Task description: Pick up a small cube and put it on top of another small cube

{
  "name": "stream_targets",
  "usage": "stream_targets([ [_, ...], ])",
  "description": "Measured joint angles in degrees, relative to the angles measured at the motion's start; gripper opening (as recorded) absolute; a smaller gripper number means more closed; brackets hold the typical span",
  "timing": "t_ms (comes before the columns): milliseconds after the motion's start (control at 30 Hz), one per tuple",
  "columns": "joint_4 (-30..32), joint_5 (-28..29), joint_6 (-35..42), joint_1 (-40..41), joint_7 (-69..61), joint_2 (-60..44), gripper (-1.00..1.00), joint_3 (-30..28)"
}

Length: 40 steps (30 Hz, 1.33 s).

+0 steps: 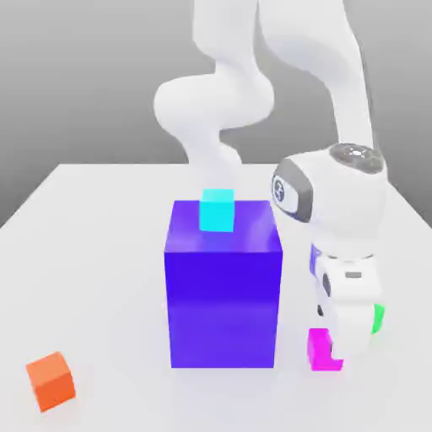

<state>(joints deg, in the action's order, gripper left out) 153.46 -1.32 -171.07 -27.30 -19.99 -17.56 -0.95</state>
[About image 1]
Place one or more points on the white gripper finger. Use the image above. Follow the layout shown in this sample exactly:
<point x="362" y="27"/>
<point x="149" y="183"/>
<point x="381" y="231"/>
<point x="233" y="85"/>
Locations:
<point x="352" y="329"/>

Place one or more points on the large purple box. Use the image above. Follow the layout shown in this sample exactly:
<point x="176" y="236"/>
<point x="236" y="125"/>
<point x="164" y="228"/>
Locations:
<point x="221" y="303"/>

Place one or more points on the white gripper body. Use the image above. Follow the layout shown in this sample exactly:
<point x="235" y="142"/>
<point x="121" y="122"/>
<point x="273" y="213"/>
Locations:
<point x="357" y="288"/>

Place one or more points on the small orange cube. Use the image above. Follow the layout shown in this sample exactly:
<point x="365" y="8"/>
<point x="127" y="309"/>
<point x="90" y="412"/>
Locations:
<point x="50" y="383"/>

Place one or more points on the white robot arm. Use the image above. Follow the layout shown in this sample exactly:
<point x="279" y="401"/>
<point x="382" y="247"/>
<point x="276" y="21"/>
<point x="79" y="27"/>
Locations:
<point x="216" y="101"/>

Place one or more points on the small cyan cube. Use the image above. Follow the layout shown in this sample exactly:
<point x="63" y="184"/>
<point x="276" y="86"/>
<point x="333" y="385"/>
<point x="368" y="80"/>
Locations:
<point x="216" y="214"/>

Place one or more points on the small magenta cube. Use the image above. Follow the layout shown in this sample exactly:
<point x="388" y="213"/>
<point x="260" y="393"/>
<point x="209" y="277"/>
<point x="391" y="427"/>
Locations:
<point x="316" y="349"/>

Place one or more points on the small green cube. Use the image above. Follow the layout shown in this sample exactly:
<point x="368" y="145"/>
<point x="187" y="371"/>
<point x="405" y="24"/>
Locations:
<point x="378" y="319"/>

